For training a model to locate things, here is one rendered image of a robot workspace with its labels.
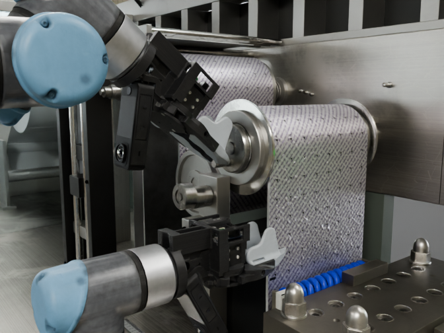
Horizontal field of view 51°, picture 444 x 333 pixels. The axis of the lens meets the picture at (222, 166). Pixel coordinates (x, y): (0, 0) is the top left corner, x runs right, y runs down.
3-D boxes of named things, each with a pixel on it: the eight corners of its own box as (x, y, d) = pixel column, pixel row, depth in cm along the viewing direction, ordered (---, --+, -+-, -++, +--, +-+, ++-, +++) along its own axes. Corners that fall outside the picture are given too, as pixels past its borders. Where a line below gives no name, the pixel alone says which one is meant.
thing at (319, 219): (265, 300, 72) (267, 181, 69) (359, 265, 86) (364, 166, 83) (267, 301, 71) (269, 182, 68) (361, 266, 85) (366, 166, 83)
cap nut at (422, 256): (405, 261, 85) (406, 237, 85) (415, 256, 88) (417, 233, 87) (424, 267, 82) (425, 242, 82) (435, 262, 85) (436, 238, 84)
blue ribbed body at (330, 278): (272, 307, 72) (273, 285, 71) (358, 274, 85) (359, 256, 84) (289, 316, 69) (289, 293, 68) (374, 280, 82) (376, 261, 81)
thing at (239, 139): (247, 127, 67) (243, 178, 69) (258, 127, 68) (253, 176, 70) (215, 119, 73) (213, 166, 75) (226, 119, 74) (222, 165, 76)
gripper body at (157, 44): (224, 90, 64) (165, 26, 58) (192, 141, 62) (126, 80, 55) (193, 90, 70) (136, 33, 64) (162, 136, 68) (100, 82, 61)
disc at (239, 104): (211, 186, 79) (210, 98, 77) (213, 186, 79) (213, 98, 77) (271, 203, 68) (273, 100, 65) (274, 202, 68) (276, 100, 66)
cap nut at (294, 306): (275, 312, 65) (275, 282, 65) (293, 305, 67) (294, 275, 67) (294, 323, 62) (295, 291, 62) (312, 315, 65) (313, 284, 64)
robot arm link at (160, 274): (148, 321, 54) (117, 297, 60) (182, 310, 57) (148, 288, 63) (147, 259, 53) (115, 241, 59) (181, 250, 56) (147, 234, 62)
